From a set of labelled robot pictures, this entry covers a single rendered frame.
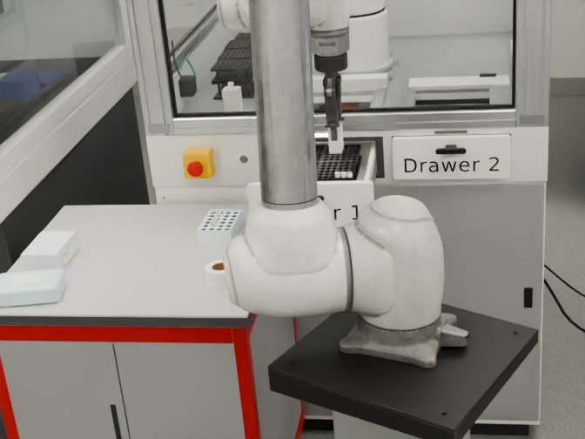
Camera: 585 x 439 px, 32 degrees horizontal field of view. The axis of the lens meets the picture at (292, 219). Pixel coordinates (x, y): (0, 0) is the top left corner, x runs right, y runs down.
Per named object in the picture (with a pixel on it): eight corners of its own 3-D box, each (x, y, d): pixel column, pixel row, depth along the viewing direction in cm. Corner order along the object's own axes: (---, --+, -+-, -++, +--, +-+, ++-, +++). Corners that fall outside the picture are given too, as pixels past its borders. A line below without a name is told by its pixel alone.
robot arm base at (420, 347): (454, 374, 179) (455, 347, 177) (337, 351, 187) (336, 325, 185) (478, 324, 194) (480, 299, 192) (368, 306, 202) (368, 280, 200)
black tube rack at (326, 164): (353, 203, 240) (352, 178, 238) (280, 204, 243) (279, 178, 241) (362, 167, 260) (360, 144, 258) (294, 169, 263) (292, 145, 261)
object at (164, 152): (547, 181, 252) (548, 126, 246) (152, 187, 269) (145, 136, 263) (526, 70, 337) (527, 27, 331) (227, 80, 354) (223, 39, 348)
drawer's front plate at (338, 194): (374, 227, 231) (373, 183, 227) (251, 228, 236) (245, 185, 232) (375, 224, 233) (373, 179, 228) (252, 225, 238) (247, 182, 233)
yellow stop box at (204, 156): (211, 179, 260) (208, 153, 257) (184, 180, 261) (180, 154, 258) (215, 172, 265) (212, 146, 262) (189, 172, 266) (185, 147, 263)
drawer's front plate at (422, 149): (510, 178, 251) (511, 136, 246) (393, 179, 256) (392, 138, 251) (510, 175, 253) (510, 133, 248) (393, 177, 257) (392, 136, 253)
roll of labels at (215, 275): (239, 287, 223) (238, 271, 221) (208, 292, 222) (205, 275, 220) (236, 273, 229) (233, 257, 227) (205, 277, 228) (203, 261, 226)
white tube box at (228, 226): (231, 245, 242) (230, 231, 241) (198, 245, 244) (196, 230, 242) (243, 223, 253) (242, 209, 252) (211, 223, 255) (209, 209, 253)
